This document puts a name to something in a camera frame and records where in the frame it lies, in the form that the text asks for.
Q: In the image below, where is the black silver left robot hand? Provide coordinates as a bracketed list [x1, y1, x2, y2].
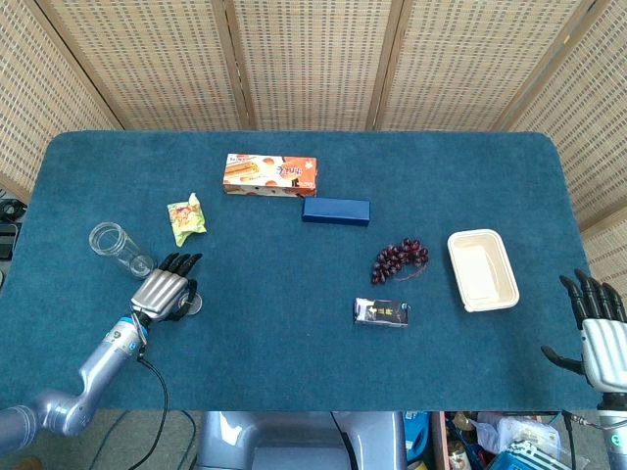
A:
[129, 253, 204, 324]

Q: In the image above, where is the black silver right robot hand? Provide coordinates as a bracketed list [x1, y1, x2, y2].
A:
[541, 268, 627, 393]

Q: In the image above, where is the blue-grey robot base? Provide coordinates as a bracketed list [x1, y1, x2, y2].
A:
[195, 410, 409, 470]

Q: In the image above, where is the clear glass jar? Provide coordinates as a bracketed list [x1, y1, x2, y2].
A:
[88, 221, 159, 281]

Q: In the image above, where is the green snack packet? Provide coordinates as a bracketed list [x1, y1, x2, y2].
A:
[167, 192, 208, 248]

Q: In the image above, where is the white plastic bag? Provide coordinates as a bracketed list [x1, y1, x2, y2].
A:
[475, 411, 560, 456]

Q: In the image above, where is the blue white striped box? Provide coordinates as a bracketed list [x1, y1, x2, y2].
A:
[492, 439, 567, 470]

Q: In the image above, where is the blue carpet table mat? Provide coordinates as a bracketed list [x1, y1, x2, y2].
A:
[0, 129, 611, 412]

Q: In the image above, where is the beige rectangular food tray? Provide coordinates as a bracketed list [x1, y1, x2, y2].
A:
[446, 228, 521, 313]

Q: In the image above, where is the orange cookie box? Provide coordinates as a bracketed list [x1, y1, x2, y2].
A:
[222, 153, 318, 200]

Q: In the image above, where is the black device on floor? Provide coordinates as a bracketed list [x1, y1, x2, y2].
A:
[0, 220, 21, 261]

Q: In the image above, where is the dark blue rectangular box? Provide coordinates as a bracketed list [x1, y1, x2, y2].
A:
[301, 196, 371, 229]

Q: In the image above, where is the blue plastic container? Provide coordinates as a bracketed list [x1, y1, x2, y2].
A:
[402, 410, 433, 462]

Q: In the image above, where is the small black white carton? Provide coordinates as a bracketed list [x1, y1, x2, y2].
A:
[352, 297, 411, 328]

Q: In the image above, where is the purple grape bunch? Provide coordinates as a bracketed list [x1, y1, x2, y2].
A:
[369, 238, 431, 286]

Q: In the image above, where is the woven folding screen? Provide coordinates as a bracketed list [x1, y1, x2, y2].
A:
[0, 0, 627, 290]

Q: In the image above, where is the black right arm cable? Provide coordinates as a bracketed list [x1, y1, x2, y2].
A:
[560, 409, 604, 470]

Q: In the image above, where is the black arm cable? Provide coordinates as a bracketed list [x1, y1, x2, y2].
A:
[560, 409, 604, 470]
[135, 354, 170, 470]

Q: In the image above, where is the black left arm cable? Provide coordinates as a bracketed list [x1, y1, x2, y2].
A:
[135, 354, 170, 470]

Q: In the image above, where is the black floor cable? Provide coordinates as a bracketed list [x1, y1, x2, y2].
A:
[178, 409, 198, 464]

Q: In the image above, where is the black cable on robot base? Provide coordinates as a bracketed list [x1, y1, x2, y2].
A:
[329, 411, 355, 455]

